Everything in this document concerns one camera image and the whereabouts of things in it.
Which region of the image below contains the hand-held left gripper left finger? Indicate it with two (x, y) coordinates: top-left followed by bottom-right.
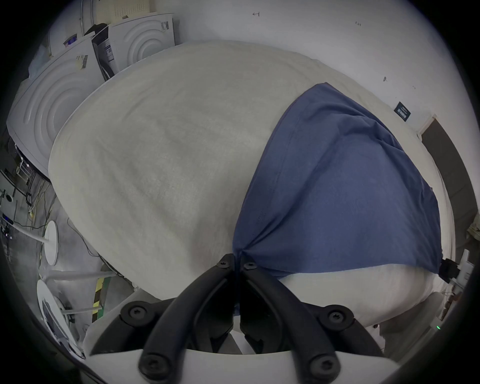
(90, 253), (239, 382)

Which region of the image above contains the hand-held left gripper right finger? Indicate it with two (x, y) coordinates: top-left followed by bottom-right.
(238, 259), (384, 384)

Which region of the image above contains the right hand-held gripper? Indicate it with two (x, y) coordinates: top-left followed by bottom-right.
(441, 249), (476, 294)

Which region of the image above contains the dark blue shirt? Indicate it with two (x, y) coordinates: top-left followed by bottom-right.
(232, 82), (443, 279)

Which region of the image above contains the white round-base stand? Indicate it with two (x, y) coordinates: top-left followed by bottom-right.
(15, 220), (60, 265)
(36, 271), (117, 357)

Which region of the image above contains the white washing machine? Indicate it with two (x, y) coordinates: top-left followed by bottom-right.
(6, 34), (106, 179)
(106, 13), (177, 74)

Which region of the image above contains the black box with labels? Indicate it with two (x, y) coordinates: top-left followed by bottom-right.
(83, 23), (115, 80)

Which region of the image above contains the dark wall sign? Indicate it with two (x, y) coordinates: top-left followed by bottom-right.
(394, 101), (412, 122)

